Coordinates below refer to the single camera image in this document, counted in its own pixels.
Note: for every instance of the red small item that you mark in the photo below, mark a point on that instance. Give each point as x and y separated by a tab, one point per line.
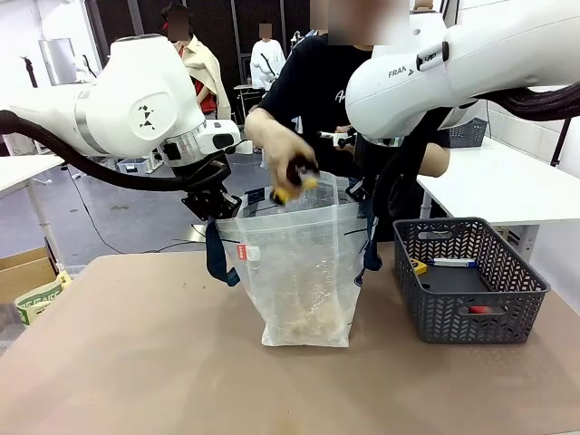
480	310

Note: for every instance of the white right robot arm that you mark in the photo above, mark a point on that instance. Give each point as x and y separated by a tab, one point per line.
408	90

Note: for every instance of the black tripod stand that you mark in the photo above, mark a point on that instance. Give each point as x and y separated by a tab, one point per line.
29	68
559	145

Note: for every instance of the person's left forearm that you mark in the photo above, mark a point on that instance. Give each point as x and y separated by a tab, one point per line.
437	161

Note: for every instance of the green white paper bag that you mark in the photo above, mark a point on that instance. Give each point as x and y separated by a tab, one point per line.
41	301

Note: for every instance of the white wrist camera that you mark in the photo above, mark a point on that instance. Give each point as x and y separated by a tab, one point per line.
339	136
244	146

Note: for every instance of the white marker blue cap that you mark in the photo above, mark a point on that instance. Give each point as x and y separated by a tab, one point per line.
453	262

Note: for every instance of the person in black T-shirt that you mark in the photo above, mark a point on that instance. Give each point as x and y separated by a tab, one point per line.
317	90

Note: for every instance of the brown background desk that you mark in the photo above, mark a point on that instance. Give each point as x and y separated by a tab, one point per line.
247	87

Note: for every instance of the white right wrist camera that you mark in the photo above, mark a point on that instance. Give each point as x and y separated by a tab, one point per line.
339	136

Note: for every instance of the grey whiteboard panel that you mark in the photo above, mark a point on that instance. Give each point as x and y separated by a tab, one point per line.
56	61

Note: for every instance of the white clothed mannequin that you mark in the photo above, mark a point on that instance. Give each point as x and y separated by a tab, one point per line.
267	59

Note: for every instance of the white side table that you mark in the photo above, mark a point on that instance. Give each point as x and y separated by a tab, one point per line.
498	190

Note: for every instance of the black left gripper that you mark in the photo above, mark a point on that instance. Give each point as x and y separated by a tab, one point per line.
208	204

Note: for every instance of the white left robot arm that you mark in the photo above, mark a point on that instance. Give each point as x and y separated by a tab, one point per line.
136	90

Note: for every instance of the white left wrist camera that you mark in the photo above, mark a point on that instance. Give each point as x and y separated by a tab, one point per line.
244	146

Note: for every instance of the clear plastic storage box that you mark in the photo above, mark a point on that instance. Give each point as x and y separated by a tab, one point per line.
131	166

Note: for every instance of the mannequin with cream jacket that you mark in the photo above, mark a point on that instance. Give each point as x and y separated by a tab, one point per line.
208	68

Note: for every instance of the black and yellow small item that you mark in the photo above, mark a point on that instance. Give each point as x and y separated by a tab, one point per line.
283	195

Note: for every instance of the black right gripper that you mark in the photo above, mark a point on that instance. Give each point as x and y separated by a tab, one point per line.
357	190

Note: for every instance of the person's right hand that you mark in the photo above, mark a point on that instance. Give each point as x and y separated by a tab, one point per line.
285	149

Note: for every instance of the yellow black small box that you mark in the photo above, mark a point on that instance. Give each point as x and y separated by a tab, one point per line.
419	267

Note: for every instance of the person's right forearm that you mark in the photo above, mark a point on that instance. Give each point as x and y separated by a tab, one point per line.
265	122

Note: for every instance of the brown cardboard box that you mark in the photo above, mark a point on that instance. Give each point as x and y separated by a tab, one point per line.
22	276

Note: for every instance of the white height adjustable table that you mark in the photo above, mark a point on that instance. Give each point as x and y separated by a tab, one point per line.
22	170

